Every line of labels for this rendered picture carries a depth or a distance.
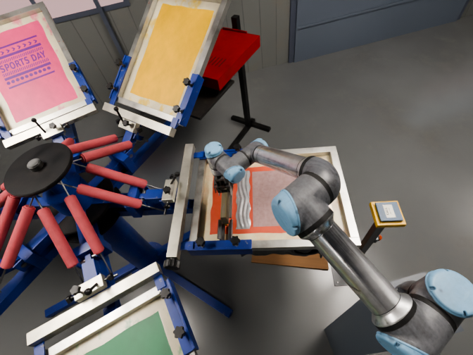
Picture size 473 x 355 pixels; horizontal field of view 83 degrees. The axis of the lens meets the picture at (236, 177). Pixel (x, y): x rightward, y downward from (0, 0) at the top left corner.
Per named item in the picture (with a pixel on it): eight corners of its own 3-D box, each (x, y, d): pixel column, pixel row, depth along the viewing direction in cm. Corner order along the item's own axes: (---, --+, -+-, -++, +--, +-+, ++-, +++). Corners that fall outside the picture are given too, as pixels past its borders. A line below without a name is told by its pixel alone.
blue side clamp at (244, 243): (252, 244, 130) (251, 238, 124) (253, 254, 127) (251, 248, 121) (192, 246, 133) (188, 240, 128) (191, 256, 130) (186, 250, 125)
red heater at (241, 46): (214, 39, 236) (211, 25, 226) (260, 48, 218) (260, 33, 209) (171, 78, 209) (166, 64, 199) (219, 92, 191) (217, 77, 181)
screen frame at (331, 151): (334, 150, 155) (335, 146, 152) (359, 248, 121) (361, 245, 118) (200, 158, 164) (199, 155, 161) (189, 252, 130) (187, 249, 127)
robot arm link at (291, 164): (355, 154, 73) (253, 131, 113) (328, 177, 70) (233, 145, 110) (362, 186, 79) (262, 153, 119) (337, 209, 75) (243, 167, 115)
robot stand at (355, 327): (361, 351, 177) (464, 330, 79) (335, 359, 176) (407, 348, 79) (348, 321, 187) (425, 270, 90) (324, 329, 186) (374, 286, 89)
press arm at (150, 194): (180, 192, 146) (177, 187, 142) (179, 202, 143) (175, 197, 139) (150, 194, 148) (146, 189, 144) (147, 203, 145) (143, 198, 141)
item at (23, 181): (174, 237, 241) (89, 128, 131) (166, 284, 218) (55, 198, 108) (131, 238, 245) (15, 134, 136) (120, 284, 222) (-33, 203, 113)
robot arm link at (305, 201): (470, 337, 63) (310, 164, 73) (436, 389, 58) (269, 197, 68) (430, 327, 74) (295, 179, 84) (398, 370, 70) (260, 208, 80)
